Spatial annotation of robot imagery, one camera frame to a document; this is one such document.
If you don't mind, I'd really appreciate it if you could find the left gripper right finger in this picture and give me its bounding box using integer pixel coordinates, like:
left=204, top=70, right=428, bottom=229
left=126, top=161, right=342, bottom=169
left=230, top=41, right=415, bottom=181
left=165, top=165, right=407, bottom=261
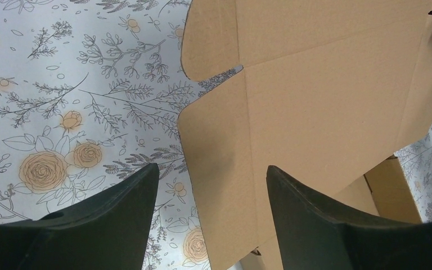
left=266, top=165, right=432, bottom=269

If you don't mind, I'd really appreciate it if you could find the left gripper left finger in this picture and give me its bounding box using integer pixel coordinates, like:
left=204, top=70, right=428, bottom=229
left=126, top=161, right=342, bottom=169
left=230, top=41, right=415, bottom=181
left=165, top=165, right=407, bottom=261
left=0, top=163, right=159, bottom=269

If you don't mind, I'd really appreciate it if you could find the brown cardboard box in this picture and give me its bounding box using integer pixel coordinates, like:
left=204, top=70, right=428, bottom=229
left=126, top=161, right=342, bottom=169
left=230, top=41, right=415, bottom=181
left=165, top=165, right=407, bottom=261
left=177, top=1, right=432, bottom=269

